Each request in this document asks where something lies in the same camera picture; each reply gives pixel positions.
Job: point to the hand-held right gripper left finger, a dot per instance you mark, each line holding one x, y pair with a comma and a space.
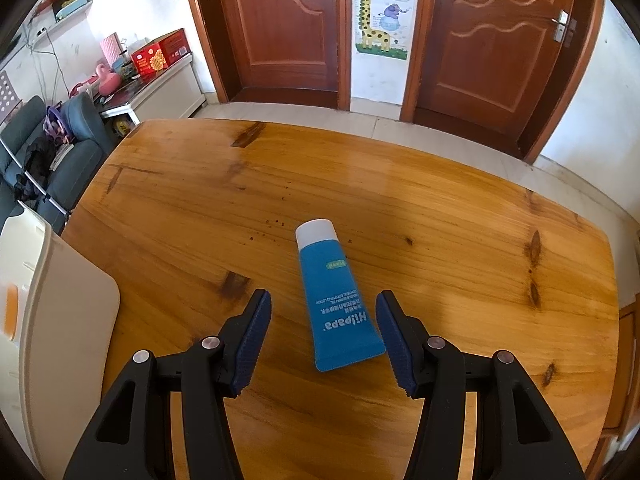
250, 340

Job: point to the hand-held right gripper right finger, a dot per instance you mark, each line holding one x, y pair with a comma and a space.
395, 340

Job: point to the blue cream tube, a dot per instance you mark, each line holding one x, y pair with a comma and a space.
335, 300

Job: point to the white storage bin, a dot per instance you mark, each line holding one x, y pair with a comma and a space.
65, 320

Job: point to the wooden desktop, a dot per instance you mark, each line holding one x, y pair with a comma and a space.
450, 240

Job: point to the wooden side cabinet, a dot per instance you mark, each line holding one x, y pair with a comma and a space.
625, 360

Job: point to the blue grey sofa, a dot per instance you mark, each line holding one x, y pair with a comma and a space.
85, 160

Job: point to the white low cabinet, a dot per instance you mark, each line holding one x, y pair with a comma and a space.
165, 95

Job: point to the metal rod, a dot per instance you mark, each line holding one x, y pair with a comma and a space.
30, 180

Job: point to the black cloth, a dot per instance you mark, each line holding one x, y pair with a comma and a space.
35, 160

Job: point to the brown wooden door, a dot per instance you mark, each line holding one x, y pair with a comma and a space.
285, 35
500, 70

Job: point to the purple cloth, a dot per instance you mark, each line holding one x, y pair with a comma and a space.
55, 125

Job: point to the pink flamingo toy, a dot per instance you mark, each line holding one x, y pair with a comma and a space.
110, 82

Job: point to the red gift box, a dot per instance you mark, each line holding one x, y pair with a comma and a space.
150, 60

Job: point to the giraffe height chart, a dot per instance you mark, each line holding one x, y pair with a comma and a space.
372, 25

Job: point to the pink dotted box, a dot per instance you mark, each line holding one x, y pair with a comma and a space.
111, 50

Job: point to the white pink-dotted board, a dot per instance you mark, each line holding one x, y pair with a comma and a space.
7, 95

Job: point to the wall shelf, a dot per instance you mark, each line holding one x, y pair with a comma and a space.
70, 7

